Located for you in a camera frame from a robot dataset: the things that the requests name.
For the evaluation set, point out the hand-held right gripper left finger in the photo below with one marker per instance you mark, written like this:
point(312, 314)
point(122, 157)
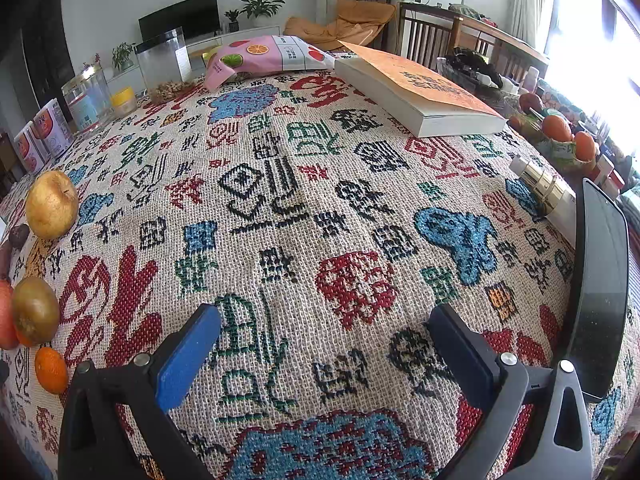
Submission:
point(187, 360)

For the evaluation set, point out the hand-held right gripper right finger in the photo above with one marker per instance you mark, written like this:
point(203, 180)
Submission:
point(462, 355)

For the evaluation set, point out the small orange tangerine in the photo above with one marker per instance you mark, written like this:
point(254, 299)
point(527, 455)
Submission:
point(51, 370)

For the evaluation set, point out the black tablet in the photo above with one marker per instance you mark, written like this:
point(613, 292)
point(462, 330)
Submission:
point(602, 285)

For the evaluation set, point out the small golden-brown pear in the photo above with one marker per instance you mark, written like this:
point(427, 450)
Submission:
point(35, 311)

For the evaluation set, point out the printed woven blanket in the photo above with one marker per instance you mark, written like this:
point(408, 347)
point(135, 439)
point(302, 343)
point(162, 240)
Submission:
point(300, 240)

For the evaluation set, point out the white and gold bottle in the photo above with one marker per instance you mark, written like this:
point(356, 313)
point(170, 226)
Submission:
point(542, 187)

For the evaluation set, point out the large yellow apple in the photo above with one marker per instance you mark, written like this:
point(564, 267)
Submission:
point(51, 204)

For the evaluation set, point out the green patterned fruit bowl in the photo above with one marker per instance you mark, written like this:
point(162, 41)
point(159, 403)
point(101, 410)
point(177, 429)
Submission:
point(565, 152)

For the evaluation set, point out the round orange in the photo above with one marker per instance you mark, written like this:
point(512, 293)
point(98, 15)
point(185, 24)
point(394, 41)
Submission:
point(584, 146)
point(556, 127)

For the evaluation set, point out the dark red apple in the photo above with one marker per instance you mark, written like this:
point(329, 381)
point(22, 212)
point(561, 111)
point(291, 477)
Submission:
point(530, 102)

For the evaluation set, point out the pink and white can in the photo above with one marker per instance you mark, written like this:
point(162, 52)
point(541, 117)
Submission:
point(31, 150)
point(54, 127)

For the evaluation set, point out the small yellow-lid jar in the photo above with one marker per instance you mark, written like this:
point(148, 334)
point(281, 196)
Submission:
point(123, 101)

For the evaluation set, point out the thick orange-cover book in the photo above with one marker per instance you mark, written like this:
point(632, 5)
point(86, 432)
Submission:
point(425, 85)

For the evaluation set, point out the glass jar with gold lid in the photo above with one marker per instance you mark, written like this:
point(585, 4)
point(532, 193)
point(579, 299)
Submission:
point(87, 100)

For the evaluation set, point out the black bag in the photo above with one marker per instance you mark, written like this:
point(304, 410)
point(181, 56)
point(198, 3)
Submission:
point(470, 67)

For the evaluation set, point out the clear jar with black lid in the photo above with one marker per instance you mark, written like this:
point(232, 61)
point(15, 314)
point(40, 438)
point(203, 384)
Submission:
point(162, 65)

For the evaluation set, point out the small wooden stool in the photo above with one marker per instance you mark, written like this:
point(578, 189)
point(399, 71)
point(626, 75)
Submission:
point(202, 52)

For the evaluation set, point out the thin-stemmed potted plant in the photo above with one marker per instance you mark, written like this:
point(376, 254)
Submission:
point(123, 57)

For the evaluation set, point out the pink fruit-print snack bag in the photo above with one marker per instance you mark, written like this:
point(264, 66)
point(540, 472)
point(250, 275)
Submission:
point(265, 55)

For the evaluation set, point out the white television cabinet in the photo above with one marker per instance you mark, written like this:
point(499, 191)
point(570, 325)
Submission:
point(245, 35)

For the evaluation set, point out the small dark-pot plant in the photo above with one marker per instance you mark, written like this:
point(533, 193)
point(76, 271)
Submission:
point(233, 22)

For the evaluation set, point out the black television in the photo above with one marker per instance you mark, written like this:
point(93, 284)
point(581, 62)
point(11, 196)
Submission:
point(180, 15)

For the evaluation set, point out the orange beanbag chair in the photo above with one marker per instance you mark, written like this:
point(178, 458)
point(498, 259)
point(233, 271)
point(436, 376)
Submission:
point(350, 22)

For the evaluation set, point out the large leafy potted plant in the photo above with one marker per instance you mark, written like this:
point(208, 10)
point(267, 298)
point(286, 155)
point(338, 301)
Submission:
point(260, 10)

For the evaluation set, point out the white sheer curtain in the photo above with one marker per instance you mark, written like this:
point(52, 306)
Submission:
point(532, 0)

